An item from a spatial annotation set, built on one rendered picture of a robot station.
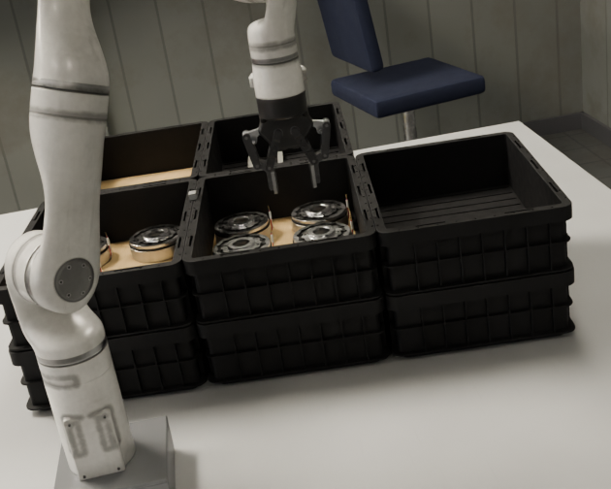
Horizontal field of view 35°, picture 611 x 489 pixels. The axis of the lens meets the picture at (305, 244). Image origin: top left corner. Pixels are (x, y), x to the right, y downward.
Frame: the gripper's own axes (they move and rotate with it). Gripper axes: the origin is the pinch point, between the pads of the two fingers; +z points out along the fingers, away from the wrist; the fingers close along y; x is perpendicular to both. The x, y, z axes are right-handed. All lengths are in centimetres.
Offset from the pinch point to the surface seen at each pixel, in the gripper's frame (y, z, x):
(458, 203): 29.3, 17.5, 23.4
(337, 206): 6.9, 14.5, 23.8
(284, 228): -3.3, 17.3, 23.8
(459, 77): 69, 46, 226
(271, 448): -9.1, 30.4, -26.6
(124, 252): -33.5, 17.3, 24.1
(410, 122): 50, 65, 237
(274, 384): -8.1, 30.4, -9.3
